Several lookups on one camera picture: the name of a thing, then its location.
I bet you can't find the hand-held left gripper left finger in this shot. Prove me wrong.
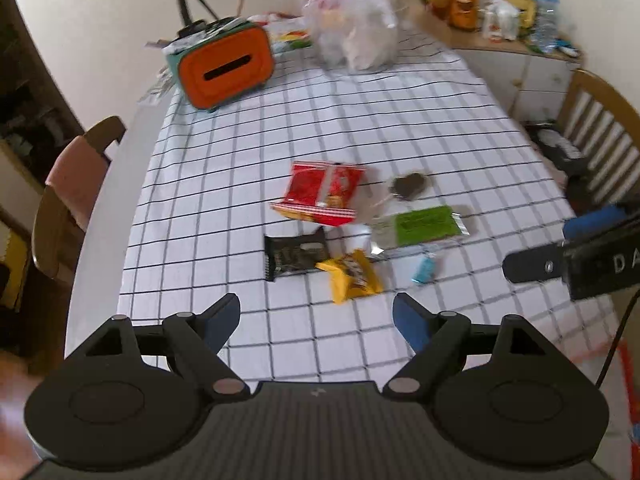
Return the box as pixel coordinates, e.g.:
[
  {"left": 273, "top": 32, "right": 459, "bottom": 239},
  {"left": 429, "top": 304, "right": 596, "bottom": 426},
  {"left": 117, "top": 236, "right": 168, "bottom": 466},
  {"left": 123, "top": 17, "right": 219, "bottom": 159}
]
[{"left": 65, "top": 292, "right": 251, "bottom": 401}]

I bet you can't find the black snack packet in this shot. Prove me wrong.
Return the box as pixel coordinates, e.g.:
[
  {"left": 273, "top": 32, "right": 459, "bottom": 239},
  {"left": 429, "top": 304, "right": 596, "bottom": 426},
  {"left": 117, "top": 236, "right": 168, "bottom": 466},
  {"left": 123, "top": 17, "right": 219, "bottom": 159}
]
[{"left": 263, "top": 226, "right": 329, "bottom": 282}]

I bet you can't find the yellow snack packet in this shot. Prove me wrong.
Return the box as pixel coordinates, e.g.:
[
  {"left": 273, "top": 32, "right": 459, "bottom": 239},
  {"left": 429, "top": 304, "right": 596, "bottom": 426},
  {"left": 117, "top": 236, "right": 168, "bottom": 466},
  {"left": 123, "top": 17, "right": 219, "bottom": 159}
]
[{"left": 315, "top": 249, "right": 385, "bottom": 306}]

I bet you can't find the wooden slatted chair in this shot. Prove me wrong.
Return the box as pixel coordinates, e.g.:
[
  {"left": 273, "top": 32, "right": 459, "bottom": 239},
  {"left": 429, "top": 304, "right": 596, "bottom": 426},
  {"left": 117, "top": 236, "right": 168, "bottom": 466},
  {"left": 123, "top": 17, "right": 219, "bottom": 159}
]
[{"left": 556, "top": 69, "right": 640, "bottom": 213}]

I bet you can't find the clear water bottle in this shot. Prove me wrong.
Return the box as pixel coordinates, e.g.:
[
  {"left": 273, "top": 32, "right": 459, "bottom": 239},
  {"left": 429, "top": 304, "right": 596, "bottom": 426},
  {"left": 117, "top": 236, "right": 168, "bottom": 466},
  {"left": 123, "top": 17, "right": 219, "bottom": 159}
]
[{"left": 534, "top": 0, "right": 559, "bottom": 54}]

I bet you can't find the small blue candy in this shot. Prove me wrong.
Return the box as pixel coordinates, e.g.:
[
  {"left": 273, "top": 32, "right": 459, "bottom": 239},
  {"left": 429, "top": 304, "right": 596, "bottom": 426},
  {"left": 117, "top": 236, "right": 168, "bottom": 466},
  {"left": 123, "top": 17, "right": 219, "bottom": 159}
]
[{"left": 411, "top": 255, "right": 437, "bottom": 285}]

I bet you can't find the black bag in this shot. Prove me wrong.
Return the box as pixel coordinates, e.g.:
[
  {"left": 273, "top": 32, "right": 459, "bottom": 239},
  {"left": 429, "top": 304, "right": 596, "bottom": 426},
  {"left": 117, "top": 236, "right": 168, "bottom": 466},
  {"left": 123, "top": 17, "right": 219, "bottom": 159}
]
[{"left": 527, "top": 122, "right": 592, "bottom": 177}]

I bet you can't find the white cabinet with drawers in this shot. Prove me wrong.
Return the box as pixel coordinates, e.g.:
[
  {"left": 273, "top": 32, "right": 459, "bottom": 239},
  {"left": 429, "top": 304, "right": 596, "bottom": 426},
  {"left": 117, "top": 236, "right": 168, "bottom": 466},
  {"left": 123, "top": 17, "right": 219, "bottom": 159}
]
[{"left": 400, "top": 0, "right": 584, "bottom": 122}]

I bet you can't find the wooden chair with pink cloth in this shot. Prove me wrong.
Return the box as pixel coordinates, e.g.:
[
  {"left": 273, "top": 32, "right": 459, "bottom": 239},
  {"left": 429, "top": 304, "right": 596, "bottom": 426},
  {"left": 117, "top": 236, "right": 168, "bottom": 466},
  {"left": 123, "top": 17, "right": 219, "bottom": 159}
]
[{"left": 31, "top": 116, "right": 127, "bottom": 281}]

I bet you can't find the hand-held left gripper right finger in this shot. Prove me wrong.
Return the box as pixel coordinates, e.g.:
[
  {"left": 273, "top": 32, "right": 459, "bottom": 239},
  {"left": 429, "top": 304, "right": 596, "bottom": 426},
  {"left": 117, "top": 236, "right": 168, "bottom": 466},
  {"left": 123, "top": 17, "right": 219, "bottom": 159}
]
[{"left": 382, "top": 292, "right": 581, "bottom": 401}]

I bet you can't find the black cable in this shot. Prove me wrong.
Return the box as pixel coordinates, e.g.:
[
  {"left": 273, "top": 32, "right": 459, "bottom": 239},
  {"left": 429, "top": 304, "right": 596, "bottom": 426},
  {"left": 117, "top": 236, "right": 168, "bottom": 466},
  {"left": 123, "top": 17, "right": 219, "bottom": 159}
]
[{"left": 594, "top": 287, "right": 640, "bottom": 387}]

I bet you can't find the green snack packet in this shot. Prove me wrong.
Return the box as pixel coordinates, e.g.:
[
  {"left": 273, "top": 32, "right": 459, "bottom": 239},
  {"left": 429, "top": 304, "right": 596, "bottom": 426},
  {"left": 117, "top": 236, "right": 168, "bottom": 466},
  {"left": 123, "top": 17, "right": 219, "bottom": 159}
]
[{"left": 369, "top": 205, "right": 471, "bottom": 261}]

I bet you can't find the red and white cardboard box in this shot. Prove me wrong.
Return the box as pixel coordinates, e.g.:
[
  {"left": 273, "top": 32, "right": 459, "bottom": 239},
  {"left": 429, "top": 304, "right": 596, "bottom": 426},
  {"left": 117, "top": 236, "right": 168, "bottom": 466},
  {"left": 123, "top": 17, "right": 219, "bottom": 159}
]
[{"left": 570, "top": 345, "right": 640, "bottom": 461}]

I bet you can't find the green and yellow flat packet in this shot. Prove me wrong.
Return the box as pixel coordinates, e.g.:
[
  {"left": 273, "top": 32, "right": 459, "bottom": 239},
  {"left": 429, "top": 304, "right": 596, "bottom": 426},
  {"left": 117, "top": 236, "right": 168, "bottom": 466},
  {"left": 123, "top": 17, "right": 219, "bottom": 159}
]
[{"left": 267, "top": 14, "right": 314, "bottom": 55}]

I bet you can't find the black and white checkered tablecloth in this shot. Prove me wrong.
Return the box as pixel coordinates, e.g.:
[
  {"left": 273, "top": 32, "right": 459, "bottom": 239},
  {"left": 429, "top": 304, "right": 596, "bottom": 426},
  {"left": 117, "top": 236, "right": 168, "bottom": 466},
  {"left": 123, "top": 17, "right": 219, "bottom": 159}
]
[{"left": 117, "top": 25, "right": 621, "bottom": 381}]

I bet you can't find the pink cloth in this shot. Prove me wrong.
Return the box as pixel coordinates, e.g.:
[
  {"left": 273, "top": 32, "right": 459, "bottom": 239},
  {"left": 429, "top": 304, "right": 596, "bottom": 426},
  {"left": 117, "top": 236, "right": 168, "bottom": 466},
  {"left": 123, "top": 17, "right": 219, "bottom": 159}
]
[{"left": 45, "top": 135, "right": 112, "bottom": 231}]

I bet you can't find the yellow tissue box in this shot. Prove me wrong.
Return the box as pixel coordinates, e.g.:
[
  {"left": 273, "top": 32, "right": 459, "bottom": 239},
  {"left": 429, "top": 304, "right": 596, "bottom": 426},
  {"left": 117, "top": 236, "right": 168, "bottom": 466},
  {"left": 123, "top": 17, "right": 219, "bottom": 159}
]
[{"left": 499, "top": 0, "right": 539, "bottom": 32}]

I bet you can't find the red striped snack packet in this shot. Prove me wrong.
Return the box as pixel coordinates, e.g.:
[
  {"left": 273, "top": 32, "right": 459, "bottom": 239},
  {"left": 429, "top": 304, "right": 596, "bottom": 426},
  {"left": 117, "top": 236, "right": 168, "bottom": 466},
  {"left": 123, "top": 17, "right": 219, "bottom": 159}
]
[{"left": 270, "top": 160, "right": 365, "bottom": 227}]

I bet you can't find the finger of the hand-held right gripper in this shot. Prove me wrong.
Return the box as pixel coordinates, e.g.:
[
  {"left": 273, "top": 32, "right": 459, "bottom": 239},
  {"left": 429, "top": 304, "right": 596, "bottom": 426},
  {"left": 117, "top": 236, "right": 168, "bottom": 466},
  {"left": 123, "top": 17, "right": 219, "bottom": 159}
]
[
  {"left": 502, "top": 242, "right": 568, "bottom": 284},
  {"left": 562, "top": 206, "right": 627, "bottom": 242}
]

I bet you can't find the clear plastic bag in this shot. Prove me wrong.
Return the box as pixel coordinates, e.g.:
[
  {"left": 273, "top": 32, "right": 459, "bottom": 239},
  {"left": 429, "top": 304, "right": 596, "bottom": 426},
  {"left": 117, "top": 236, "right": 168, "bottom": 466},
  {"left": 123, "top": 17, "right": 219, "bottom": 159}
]
[{"left": 299, "top": 0, "right": 402, "bottom": 73}]

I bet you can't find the orange and teal tissue box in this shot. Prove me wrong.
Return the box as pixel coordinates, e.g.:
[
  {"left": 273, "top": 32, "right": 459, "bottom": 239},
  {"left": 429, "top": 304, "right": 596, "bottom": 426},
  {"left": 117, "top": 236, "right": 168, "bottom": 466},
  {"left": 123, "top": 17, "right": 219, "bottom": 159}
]
[{"left": 165, "top": 19, "right": 276, "bottom": 112}]

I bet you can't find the white handled bag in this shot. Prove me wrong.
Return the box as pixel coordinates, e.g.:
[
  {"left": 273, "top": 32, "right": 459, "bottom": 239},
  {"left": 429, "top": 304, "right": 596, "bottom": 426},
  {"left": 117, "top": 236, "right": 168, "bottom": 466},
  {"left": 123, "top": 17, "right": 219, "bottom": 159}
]
[{"left": 481, "top": 0, "right": 519, "bottom": 42}]

